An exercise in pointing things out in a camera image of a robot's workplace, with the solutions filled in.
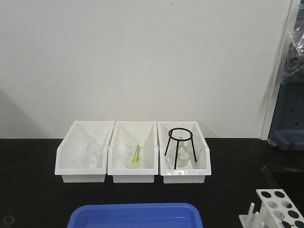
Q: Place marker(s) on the blue plastic tray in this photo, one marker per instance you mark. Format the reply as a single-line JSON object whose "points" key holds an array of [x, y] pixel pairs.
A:
{"points": [[139, 215]]}

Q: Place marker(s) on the round glass flask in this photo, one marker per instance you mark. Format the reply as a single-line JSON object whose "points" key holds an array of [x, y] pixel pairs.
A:
{"points": [[177, 153]]}

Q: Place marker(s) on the blue-grey drying pegboard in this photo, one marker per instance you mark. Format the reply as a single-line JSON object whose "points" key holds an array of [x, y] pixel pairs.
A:
{"points": [[287, 127]]}

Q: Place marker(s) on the green plastic spatula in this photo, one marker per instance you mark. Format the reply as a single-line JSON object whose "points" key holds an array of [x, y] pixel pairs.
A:
{"points": [[138, 153]]}

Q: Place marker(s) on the small glass beakers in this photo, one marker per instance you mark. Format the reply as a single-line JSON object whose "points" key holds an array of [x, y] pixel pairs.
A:
{"points": [[88, 156]]}

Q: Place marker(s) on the right white storage bin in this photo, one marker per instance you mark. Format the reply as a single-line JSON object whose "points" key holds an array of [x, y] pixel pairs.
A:
{"points": [[194, 172]]}

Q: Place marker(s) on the middle white storage bin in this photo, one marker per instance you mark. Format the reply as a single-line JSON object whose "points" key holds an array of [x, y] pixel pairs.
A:
{"points": [[126, 132]]}

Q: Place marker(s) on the black wire tripod stand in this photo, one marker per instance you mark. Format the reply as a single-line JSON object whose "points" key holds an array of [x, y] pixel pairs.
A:
{"points": [[185, 133]]}

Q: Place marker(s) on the white test tube rack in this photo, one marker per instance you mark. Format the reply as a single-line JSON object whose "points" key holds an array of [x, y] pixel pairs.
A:
{"points": [[276, 211]]}

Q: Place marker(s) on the yellow plastic spatula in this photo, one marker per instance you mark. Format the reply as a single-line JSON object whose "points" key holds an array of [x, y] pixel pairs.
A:
{"points": [[134, 156]]}

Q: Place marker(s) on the plastic bag of pegs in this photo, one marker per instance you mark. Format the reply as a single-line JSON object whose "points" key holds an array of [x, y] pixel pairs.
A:
{"points": [[294, 68]]}

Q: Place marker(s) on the white storage bin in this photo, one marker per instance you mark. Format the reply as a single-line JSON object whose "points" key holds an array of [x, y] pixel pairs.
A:
{"points": [[194, 172], [79, 135], [126, 132]]}

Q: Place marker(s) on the glass beaker with spatulas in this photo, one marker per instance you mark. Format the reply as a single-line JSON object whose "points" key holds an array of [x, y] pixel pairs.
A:
{"points": [[129, 156]]}

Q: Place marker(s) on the left white storage bin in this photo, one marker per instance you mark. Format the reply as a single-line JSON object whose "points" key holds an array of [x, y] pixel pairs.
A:
{"points": [[79, 135]]}

